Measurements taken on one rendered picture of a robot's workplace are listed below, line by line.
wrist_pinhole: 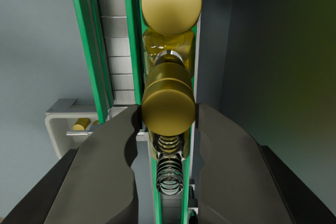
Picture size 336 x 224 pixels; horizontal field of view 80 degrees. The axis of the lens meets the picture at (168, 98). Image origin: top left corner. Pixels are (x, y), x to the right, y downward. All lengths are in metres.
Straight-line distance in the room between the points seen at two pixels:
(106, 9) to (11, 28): 0.32
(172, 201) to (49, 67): 0.54
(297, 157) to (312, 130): 0.04
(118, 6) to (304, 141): 0.35
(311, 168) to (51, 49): 0.60
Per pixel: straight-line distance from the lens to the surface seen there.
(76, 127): 0.64
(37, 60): 0.67
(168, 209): 0.74
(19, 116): 0.80
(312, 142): 0.21
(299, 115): 0.22
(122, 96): 0.47
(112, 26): 0.42
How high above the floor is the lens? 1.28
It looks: 62 degrees down
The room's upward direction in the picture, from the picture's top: 179 degrees counter-clockwise
